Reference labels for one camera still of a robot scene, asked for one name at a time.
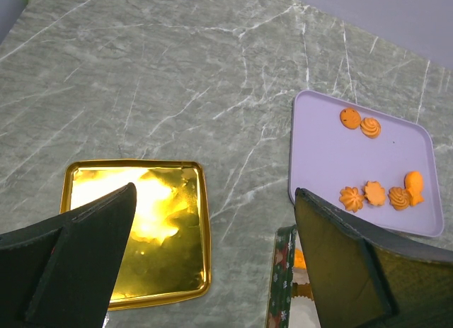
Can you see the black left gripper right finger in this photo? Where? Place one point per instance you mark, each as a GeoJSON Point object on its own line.
{"type": "Point", "coordinates": [362, 275]}

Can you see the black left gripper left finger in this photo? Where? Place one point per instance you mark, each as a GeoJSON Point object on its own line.
{"type": "Point", "coordinates": [61, 272]}

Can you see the orange maple leaf cookie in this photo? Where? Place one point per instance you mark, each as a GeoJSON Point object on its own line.
{"type": "Point", "coordinates": [374, 193]}

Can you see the gold tin lid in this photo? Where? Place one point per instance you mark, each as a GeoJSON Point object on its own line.
{"type": "Point", "coordinates": [168, 255]}

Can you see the orange fish cookie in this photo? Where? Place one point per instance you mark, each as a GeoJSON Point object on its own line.
{"type": "Point", "coordinates": [299, 261]}
{"type": "Point", "coordinates": [414, 185]}

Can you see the white paper cup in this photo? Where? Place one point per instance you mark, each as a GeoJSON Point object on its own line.
{"type": "Point", "coordinates": [303, 313]}
{"type": "Point", "coordinates": [301, 286]}

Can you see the orange flower cookie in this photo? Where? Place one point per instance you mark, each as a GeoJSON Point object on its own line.
{"type": "Point", "coordinates": [351, 198]}

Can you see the orange swirl cookie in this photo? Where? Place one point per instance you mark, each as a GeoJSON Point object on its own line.
{"type": "Point", "coordinates": [370, 127]}
{"type": "Point", "coordinates": [399, 198]}

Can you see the gold green cookie tin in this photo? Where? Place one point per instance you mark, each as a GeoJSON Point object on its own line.
{"type": "Point", "coordinates": [280, 290]}

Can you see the lavender plastic tray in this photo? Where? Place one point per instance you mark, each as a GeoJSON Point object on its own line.
{"type": "Point", "coordinates": [325, 157]}

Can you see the orange round chip cookie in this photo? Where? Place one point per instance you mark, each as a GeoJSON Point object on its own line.
{"type": "Point", "coordinates": [350, 118]}

